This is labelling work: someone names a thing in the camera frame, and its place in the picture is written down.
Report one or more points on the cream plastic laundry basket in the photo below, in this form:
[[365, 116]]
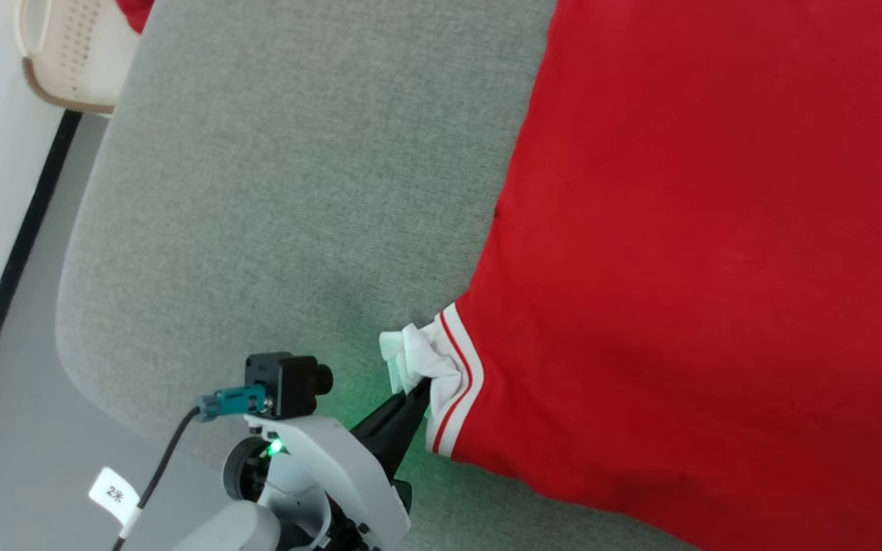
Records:
[[73, 46]]

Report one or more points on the red cloth in basket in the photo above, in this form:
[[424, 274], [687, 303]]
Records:
[[135, 11]]

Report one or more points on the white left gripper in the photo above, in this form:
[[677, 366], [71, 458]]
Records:
[[326, 474]]

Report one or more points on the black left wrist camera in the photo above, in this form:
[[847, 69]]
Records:
[[284, 383]]

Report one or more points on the grey fabric sofa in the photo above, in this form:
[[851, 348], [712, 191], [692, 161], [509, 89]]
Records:
[[295, 191]]

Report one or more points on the red garment with white stripes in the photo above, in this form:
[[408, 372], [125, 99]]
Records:
[[717, 229]]

